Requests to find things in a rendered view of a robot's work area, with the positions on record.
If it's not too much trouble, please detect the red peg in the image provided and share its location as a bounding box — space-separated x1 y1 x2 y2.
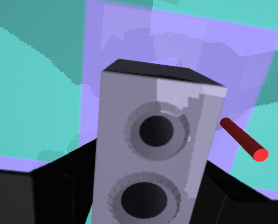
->
220 117 269 162

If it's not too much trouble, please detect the grey plate with holes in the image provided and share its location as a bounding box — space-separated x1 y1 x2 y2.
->
91 59 228 224

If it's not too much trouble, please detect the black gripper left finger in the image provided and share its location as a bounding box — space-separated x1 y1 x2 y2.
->
0 138 97 224

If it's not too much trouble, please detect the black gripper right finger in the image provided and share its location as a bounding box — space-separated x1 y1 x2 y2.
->
189 160 278 224

